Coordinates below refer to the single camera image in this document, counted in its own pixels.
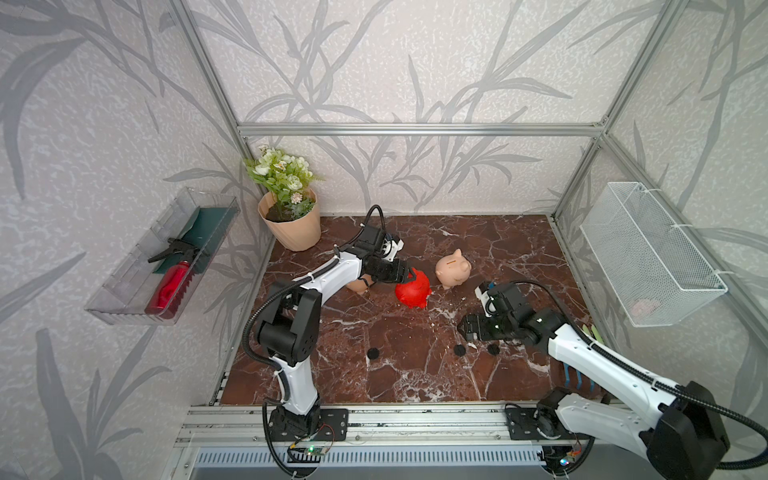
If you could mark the clear plastic wall tray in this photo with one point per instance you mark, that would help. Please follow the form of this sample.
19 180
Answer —
154 282

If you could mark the green cloth in tray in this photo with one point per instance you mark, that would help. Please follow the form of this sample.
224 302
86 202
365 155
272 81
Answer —
206 230

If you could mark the red spray bottle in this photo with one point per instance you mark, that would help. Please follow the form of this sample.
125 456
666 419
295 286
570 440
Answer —
167 297

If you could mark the red piggy bank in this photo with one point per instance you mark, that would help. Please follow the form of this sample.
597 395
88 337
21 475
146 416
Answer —
414 293

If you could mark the aluminium frame profile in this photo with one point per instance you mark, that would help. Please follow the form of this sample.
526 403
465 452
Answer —
599 132

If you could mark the white wire mesh basket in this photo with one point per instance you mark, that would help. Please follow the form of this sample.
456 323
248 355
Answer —
658 275

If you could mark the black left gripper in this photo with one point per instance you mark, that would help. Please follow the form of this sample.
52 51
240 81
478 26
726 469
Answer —
397 277

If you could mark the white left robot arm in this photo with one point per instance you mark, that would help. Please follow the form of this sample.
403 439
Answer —
284 330

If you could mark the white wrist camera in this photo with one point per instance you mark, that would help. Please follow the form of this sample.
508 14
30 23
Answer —
481 293
390 248

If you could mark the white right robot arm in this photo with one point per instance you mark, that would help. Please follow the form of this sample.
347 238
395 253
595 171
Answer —
678 429

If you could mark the blue garden fork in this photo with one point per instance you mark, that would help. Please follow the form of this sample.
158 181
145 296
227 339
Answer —
573 378

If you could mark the terracotta pot with flowers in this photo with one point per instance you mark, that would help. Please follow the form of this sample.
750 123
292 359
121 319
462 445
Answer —
289 206

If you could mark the pale pink piggy bank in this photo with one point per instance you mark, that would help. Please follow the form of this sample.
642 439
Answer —
453 270

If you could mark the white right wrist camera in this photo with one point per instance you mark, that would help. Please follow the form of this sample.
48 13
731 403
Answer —
481 293

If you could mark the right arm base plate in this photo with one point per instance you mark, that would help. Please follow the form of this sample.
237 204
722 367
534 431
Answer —
525 423

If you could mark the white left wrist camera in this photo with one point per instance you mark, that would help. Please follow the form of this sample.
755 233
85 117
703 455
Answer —
390 248

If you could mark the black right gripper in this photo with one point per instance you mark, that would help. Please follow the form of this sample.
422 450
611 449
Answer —
478 321

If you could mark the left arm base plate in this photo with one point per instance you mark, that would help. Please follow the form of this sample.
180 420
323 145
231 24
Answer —
326 424

